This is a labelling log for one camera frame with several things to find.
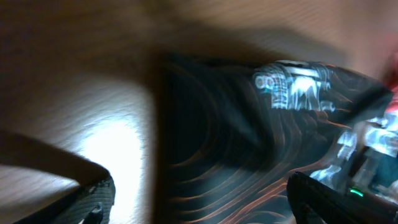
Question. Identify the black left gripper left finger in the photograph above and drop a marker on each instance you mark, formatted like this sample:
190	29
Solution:
89	204

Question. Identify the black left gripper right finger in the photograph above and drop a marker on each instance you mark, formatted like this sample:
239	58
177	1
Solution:
314	202

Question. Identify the black cycling jersey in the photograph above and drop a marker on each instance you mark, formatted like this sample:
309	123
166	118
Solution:
233	133

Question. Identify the red shirt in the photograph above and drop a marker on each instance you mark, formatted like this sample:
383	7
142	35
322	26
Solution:
391	83

